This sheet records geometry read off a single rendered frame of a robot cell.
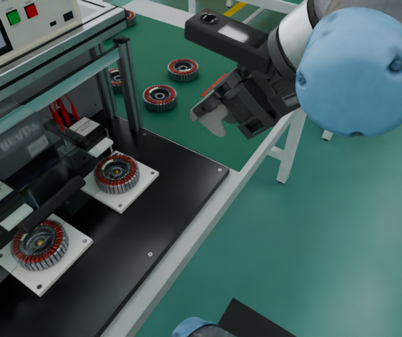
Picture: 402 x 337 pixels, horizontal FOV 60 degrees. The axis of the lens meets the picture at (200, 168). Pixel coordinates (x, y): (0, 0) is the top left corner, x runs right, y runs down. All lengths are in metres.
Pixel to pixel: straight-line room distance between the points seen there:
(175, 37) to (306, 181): 1.04
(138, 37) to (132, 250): 1.02
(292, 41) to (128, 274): 0.58
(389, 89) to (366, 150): 2.10
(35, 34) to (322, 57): 0.65
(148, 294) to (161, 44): 1.05
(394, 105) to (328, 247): 1.58
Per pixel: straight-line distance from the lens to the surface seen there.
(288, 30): 0.38
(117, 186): 0.88
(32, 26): 0.79
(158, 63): 1.40
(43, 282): 0.81
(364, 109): 0.24
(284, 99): 0.42
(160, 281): 0.79
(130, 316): 0.77
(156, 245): 0.81
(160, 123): 1.11
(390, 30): 0.23
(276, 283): 1.64
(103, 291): 0.78
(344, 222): 1.90
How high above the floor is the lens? 1.47
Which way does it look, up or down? 48 degrees down
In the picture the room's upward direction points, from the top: 1 degrees clockwise
